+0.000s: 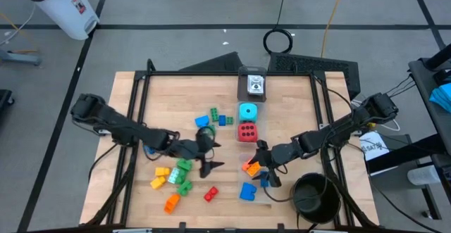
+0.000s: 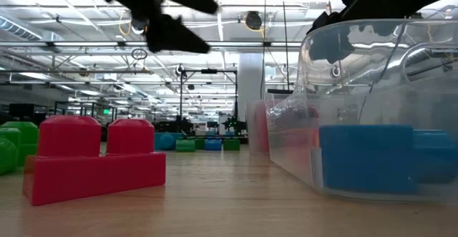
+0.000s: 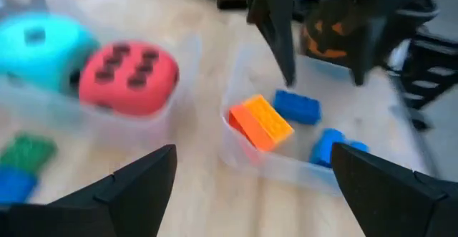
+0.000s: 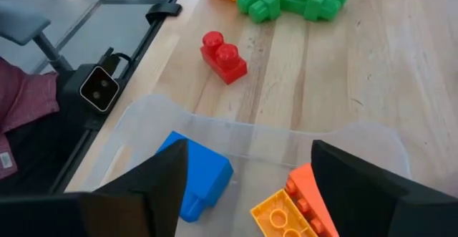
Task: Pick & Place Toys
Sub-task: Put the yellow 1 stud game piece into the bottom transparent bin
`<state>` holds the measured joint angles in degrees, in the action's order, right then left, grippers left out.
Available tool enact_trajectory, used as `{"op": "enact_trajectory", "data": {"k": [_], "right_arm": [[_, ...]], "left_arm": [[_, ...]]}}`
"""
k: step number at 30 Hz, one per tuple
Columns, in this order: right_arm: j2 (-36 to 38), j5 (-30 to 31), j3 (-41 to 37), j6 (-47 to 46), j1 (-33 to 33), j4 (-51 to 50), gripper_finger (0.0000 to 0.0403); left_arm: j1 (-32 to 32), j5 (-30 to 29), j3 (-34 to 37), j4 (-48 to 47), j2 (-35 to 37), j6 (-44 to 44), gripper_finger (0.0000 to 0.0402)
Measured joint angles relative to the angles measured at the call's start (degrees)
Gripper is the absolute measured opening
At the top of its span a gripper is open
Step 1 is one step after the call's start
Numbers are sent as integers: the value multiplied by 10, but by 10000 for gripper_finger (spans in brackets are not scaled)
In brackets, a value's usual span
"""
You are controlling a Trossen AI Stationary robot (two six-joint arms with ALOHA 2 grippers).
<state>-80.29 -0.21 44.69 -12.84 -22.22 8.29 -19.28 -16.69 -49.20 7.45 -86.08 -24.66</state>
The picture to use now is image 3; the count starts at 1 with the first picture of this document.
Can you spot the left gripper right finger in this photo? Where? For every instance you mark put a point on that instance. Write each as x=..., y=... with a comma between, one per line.
x=393, y=204

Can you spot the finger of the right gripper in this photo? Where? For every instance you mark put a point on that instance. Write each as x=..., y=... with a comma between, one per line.
x=279, y=33
x=365, y=51

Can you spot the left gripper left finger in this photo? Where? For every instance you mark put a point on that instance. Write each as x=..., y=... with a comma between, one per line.
x=143, y=194

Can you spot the yellow-orange rectangular brick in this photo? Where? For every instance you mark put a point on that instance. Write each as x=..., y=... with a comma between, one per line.
x=268, y=117

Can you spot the blue toy block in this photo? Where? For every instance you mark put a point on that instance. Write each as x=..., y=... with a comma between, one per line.
x=323, y=147

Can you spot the red foam die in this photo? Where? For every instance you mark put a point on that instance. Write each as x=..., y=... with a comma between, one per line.
x=125, y=97

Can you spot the small green square brick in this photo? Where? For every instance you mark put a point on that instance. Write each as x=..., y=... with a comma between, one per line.
x=26, y=153

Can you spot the small blue square brick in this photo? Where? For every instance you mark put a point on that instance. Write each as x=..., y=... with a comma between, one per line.
x=16, y=187

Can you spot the cyan foam die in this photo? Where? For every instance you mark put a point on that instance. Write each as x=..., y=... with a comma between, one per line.
x=43, y=61

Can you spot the black pumpkin-face bucket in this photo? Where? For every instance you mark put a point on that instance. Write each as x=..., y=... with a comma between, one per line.
x=323, y=52

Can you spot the clear plastic bin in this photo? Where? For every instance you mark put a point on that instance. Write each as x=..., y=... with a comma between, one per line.
x=279, y=172
x=154, y=129

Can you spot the black equipment stand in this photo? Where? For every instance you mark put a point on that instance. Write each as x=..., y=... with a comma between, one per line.
x=429, y=68

